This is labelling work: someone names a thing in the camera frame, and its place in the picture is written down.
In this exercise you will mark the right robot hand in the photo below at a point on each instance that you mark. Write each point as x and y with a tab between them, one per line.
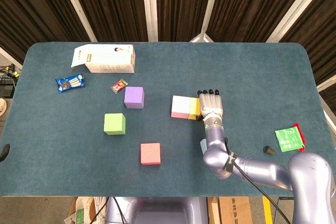
211	103

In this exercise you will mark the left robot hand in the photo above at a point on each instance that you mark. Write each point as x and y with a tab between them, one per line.
5	150

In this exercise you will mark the yellow foam cube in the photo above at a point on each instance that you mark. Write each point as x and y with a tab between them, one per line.
193	106

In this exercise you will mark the light blue foam cube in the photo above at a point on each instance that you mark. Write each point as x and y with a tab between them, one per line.
202	146

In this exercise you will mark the purple foam cube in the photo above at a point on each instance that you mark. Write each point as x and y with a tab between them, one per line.
134	95

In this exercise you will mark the green foam cube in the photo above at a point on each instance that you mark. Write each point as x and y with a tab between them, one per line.
114	123

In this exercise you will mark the pink foam cube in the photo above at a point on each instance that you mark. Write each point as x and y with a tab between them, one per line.
180	104

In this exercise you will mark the beige round object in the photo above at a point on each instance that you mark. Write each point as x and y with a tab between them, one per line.
2	107

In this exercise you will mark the teal felt table cover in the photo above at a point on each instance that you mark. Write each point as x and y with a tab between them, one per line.
183	64

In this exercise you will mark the black electronic device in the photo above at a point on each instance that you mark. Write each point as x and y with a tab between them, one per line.
6	90

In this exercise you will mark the small black cap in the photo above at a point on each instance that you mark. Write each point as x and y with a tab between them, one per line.
269	150

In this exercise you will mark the red foam cube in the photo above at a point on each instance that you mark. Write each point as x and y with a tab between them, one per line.
150	153

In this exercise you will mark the green sachet packet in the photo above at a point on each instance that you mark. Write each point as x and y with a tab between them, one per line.
288	140

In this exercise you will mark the blue Oreo cookie packet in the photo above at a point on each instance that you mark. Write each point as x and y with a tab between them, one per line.
69	83

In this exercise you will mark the small red candy wrapper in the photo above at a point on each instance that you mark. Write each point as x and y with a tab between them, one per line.
119	85

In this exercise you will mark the white paper bag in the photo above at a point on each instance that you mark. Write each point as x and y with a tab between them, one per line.
81	213

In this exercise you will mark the wooden plank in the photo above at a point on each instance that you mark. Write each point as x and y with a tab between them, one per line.
213	211

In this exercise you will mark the brown cardboard box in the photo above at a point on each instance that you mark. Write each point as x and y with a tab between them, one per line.
233	211

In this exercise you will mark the white cardboard carton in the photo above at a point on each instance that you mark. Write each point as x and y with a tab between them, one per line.
105	56

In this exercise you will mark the grey robot torso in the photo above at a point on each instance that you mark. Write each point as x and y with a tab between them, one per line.
162	211

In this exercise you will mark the dark brown curtain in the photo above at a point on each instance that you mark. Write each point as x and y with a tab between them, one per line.
118	6

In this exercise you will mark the white frame post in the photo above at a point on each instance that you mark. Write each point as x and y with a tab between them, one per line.
295	6
210	6
10	58
76	6
149	6
326	84

